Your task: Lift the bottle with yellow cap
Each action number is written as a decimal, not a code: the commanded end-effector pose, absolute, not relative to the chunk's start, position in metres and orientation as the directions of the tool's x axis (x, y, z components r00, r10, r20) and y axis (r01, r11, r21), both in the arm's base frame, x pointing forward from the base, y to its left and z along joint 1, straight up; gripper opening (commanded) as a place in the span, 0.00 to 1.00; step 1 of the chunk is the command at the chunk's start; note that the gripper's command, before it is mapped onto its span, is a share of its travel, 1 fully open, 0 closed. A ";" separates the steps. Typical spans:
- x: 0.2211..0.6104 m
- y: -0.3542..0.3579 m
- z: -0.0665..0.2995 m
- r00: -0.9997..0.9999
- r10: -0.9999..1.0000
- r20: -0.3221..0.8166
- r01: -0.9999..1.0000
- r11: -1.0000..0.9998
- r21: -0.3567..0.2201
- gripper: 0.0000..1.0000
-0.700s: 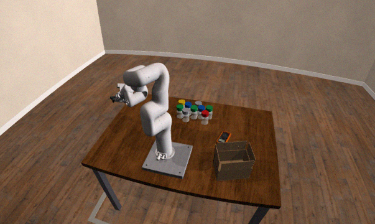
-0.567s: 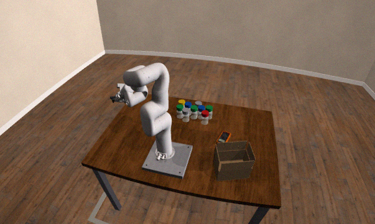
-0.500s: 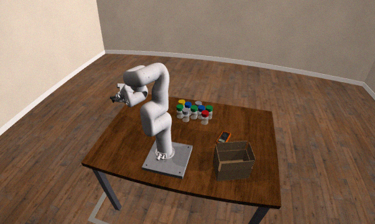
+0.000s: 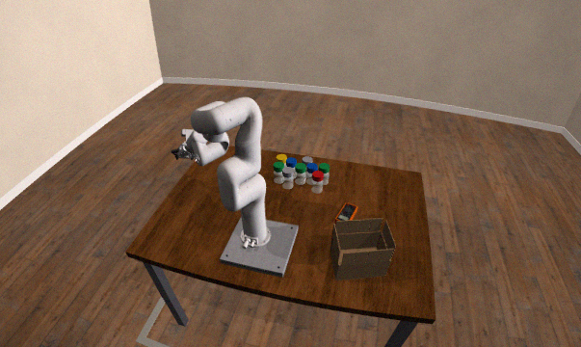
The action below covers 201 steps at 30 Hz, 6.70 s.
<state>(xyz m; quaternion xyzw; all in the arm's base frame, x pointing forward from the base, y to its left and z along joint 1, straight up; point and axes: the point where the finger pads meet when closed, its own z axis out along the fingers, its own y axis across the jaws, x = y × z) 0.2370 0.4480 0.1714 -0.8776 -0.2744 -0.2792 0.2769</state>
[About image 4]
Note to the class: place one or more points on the red-capped bottle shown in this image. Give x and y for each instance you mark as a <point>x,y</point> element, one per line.
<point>317,182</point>

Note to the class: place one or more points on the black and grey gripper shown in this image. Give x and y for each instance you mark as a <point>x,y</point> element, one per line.
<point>181,152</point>

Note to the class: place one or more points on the open brown cardboard box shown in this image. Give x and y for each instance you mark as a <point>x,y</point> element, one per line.
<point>354,263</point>

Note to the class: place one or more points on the white bottle with yellow cap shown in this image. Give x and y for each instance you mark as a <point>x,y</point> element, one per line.
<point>282,158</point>

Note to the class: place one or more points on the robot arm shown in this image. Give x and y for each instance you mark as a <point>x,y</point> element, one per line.
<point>242,168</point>

